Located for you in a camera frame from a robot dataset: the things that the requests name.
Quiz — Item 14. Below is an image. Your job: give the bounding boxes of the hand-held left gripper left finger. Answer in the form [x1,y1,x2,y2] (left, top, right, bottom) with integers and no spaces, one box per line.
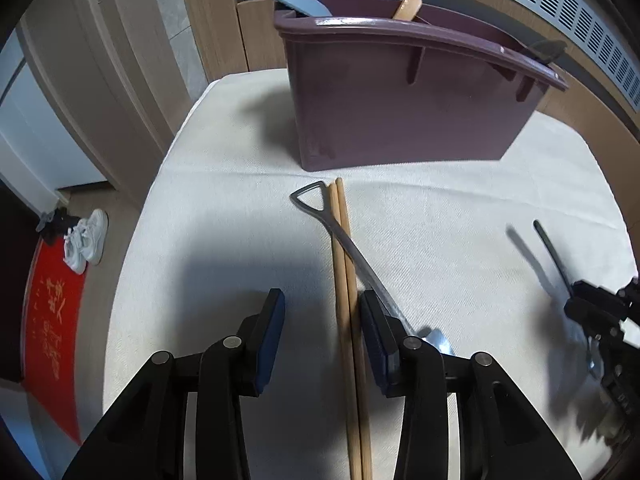
[62,287,286,480]

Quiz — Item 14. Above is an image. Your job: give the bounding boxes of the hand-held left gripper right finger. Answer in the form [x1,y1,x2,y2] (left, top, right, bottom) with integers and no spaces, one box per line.
[359,290,581,480]

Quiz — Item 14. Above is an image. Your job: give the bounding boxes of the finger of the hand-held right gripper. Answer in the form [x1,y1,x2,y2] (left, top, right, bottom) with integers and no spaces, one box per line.
[564,300,640,347]
[570,277,640,312]

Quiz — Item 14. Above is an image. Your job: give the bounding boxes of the wooden chopstick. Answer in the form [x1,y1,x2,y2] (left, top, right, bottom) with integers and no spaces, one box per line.
[328,181,364,480]
[335,177,374,480]

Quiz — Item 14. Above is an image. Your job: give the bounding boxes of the metal shovel-shaped spoon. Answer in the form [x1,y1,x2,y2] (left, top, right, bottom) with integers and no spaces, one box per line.
[290,181,457,359]

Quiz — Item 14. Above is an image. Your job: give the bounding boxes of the purple plastic utensil box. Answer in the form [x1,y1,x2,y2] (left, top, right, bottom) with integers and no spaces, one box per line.
[274,0,570,171]

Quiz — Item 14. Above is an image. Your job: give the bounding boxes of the cream tablecloth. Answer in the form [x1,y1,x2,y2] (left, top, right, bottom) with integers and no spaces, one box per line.
[102,67,629,480]

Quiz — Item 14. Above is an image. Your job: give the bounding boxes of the white sneakers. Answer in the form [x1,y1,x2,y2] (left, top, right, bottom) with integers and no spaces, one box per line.
[63,209,109,275]

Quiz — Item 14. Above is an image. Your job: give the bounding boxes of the red floor mat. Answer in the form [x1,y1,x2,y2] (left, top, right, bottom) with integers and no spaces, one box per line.
[20,237,89,447]

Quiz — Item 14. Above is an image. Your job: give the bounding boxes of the dark shoes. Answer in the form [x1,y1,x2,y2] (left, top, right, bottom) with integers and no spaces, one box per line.
[36,207,81,244]

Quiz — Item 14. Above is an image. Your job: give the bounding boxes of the grey vent grille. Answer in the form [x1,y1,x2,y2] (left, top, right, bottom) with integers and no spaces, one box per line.
[440,0,640,128]

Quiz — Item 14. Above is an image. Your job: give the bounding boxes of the white cabinet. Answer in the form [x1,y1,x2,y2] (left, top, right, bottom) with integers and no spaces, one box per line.
[0,30,109,192]

